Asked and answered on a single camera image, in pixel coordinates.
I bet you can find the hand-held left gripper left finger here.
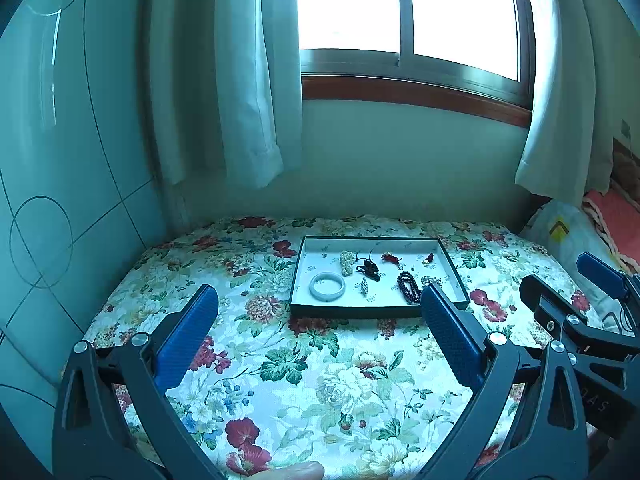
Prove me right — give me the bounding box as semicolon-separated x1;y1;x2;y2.
52;284;228;480

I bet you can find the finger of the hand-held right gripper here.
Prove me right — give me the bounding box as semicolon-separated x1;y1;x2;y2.
520;274;640;361
576;252;640;306

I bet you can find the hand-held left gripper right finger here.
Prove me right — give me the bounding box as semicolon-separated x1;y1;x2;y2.
420;284;588;480

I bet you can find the white printed jewelry tray box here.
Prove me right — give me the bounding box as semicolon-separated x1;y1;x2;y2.
289;235;471;320

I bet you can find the black cord pendant necklace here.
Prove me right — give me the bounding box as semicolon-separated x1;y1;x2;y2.
354;247;383;281

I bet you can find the person's left hand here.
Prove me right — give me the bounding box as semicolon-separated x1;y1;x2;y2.
252;461;326;480

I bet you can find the pink cloth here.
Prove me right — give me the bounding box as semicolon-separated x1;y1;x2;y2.
582;187;640;273

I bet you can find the white plastic bag yellow mark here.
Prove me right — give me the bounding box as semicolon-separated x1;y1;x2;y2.
520;199;626;281

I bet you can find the floral bed cover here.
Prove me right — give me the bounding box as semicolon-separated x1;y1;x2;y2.
80;214;608;480

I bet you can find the white jade bangle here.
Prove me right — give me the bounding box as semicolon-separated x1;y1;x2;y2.
308;271;347;301

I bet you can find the white curtain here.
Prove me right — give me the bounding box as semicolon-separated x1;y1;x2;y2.
150;0;305;191
514;0;623;201

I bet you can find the glossy wardrobe door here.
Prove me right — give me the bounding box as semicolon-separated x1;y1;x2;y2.
0;0;168;461

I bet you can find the wooden framed window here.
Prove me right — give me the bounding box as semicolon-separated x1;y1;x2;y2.
295;0;533;128

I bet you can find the dark red bead bracelet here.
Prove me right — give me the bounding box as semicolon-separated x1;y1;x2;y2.
397;271;423;306

